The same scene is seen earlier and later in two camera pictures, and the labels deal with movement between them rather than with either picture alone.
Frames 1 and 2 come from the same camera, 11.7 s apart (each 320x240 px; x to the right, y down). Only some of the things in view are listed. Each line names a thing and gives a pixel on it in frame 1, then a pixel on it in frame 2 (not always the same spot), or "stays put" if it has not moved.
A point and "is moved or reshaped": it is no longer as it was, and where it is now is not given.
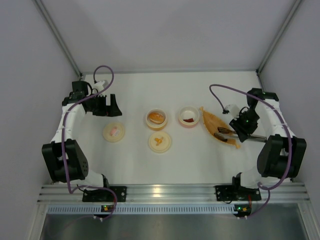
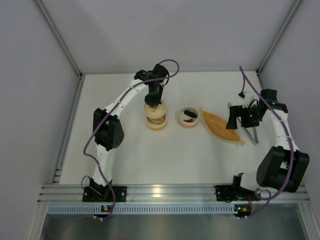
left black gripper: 105,105 -> 153,100
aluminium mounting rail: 58,193 stays put
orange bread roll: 156,118 stays put
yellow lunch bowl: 156,118 stays put
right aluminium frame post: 294,7 stays put
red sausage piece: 189,120 stays put
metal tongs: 223,134 is moved or reshaped
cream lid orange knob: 159,142 -> 158,112
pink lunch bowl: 188,116 stays put
